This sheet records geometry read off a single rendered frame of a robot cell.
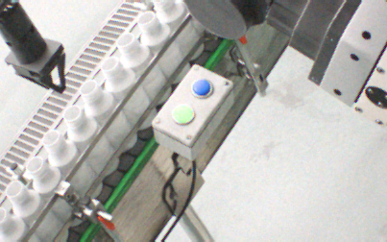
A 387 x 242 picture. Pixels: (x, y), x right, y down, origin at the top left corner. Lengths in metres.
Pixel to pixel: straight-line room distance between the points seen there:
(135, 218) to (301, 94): 1.40
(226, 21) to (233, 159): 1.99
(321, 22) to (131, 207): 0.87
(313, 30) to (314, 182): 1.88
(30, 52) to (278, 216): 1.46
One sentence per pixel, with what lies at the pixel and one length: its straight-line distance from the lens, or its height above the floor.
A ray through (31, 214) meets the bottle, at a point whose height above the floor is 1.12.
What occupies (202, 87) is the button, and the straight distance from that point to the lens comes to 1.51.
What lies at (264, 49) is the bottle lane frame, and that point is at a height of 0.88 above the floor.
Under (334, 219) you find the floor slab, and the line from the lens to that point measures 2.63.
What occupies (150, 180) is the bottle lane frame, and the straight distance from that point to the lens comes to 1.67.
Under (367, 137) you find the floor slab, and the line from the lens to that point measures 2.78.
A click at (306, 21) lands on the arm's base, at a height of 1.58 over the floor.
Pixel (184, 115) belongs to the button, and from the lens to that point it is 1.49.
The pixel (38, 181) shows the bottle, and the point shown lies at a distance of 1.51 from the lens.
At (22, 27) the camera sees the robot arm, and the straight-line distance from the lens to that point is 1.37.
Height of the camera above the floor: 2.16
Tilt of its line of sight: 45 degrees down
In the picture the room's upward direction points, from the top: 30 degrees counter-clockwise
